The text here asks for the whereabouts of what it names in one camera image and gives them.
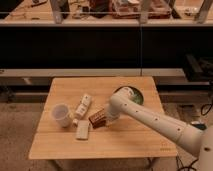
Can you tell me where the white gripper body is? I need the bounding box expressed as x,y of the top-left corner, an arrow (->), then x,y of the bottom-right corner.
104,104 -> 118,126

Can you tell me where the black cable on floor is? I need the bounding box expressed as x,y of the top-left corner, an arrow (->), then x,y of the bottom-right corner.
175,155 -> 201,171

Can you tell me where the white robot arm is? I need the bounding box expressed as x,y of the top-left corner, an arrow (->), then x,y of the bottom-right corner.
105,86 -> 213,171

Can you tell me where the long shelf bench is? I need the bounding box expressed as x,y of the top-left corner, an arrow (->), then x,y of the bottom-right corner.
0,0 -> 213,27

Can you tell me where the white plastic cup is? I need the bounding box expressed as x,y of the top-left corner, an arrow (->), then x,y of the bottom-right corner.
51,104 -> 71,127

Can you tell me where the wooden table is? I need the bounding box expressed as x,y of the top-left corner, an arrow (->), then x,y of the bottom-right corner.
29,77 -> 177,161

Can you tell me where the red brown snack bar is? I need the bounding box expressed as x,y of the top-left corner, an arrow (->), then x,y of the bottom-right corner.
89,109 -> 106,129

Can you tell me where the white rectangular packet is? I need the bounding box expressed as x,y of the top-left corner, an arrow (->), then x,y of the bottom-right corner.
76,120 -> 90,140

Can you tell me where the white tube bottle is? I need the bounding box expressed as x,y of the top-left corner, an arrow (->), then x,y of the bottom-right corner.
73,94 -> 92,126

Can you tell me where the green bowl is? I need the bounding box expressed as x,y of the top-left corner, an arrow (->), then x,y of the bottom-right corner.
115,86 -> 144,105

